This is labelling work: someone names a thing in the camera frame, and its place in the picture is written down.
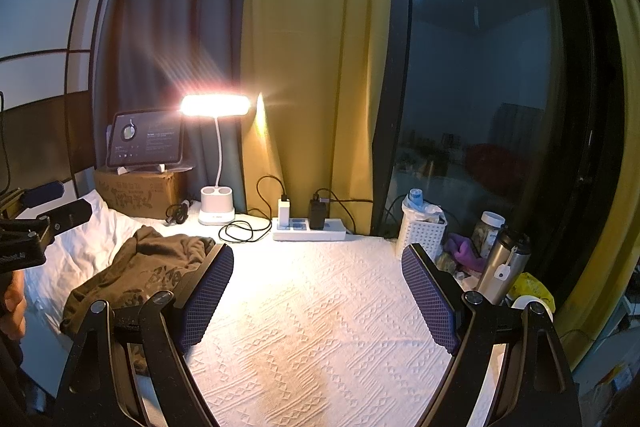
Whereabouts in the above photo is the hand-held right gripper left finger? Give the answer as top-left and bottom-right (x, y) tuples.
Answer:
(52, 243), (236, 427)

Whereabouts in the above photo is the brown cardboard box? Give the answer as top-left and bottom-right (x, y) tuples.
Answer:
(93, 167), (188, 222)

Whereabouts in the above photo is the steel thermos bottle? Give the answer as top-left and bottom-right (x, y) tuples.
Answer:
(475, 229), (531, 306)

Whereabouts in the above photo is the yellow curtain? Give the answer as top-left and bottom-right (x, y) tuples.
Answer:
(240, 0), (393, 235)
(550, 0), (640, 363)

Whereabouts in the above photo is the white pillow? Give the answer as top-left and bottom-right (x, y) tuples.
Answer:
(22, 189), (166, 338)

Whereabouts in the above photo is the black charger plug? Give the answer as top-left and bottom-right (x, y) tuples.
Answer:
(308, 193), (327, 230)

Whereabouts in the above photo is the white power strip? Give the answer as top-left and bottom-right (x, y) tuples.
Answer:
(271, 217), (347, 242)

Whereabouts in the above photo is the dark glass window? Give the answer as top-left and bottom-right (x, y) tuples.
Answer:
(385, 0), (616, 308)

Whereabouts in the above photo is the clear glass jar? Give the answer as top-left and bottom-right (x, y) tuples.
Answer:
(470, 211), (506, 258)

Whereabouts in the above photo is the white plastic basket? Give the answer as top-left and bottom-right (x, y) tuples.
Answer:
(397, 197), (447, 260)

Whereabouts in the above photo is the black charger cable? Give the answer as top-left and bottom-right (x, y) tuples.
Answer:
(312, 188), (376, 235)

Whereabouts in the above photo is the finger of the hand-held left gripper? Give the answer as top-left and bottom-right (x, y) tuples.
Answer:
(0, 198), (94, 253)
(20, 180), (66, 208)

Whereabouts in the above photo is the white patterned bedspread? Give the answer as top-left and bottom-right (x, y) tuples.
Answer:
(22, 214), (506, 427)

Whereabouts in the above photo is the bundled black cable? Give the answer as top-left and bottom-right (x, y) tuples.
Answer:
(164, 199), (193, 225)

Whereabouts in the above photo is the coiled black charging cable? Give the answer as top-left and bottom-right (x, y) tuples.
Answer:
(218, 175), (290, 244)

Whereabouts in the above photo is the person's left hand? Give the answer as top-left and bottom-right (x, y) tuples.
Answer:
(0, 271), (27, 342)

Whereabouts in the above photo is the teal curtain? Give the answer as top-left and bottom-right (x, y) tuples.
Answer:
(92, 0), (261, 215)

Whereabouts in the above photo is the white desk lamp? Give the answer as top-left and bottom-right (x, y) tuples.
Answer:
(179, 93), (251, 226)

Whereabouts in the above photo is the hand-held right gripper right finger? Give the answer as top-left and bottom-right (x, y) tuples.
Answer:
(400, 243), (581, 427)

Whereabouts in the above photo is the dark brown sweatshirt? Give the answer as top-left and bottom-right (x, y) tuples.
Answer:
(59, 224), (221, 378)

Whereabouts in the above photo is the purple cloth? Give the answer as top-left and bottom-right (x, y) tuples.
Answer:
(446, 232), (488, 273)

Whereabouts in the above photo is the dark tablet screen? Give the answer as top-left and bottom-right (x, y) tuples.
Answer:
(106, 109), (185, 168)

